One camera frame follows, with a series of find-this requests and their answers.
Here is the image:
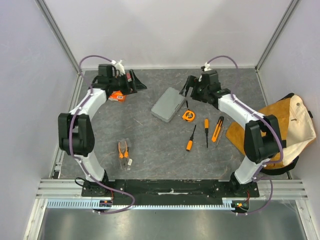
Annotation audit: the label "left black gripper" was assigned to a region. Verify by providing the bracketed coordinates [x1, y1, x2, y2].
[110, 70, 148, 97]

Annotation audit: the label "grey plastic tool case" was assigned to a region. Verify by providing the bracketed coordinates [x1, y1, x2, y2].
[151, 87, 186, 123]

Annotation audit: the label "orange pliers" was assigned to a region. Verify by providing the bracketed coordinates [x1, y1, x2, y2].
[117, 138, 133, 171]

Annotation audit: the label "orange handled large screwdriver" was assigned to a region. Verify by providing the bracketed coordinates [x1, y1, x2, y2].
[186, 125, 197, 152]

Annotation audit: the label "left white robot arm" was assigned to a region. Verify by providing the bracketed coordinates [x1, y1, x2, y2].
[58, 65, 147, 197]

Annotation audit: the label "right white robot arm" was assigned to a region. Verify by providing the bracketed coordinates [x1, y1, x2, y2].
[180, 74, 284, 197]

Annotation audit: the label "tan canvas tool bag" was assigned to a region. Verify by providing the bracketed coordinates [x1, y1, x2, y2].
[225, 92, 317, 176]

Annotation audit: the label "orange red cardboard box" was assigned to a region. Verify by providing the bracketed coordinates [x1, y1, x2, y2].
[108, 91, 126, 102]

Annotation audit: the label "orange tape measure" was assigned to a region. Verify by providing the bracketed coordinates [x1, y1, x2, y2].
[182, 100, 196, 122]

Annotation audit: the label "orange utility knife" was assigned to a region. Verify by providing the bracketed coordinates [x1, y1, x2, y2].
[211, 116, 224, 143]

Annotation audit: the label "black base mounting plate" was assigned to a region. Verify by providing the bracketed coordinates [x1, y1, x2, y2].
[79, 179, 260, 207]

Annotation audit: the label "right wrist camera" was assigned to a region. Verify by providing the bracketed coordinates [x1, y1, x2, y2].
[199, 62, 219, 84]

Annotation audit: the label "orange handled small screwdriver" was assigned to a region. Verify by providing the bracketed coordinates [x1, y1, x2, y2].
[204, 118, 209, 148]

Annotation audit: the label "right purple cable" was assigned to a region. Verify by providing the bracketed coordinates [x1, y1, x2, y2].
[206, 55, 284, 216]

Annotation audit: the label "purple cable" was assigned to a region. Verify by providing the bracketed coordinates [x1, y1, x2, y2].
[69, 54, 136, 215]
[206, 55, 284, 216]

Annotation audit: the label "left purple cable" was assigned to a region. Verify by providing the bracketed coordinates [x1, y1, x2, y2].
[69, 54, 136, 215]

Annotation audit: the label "grey slotted cable duct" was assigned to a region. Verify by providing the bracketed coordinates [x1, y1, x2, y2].
[46, 198, 236, 209]

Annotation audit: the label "aluminium frame rail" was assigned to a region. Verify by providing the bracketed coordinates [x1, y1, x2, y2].
[36, 179, 308, 200]

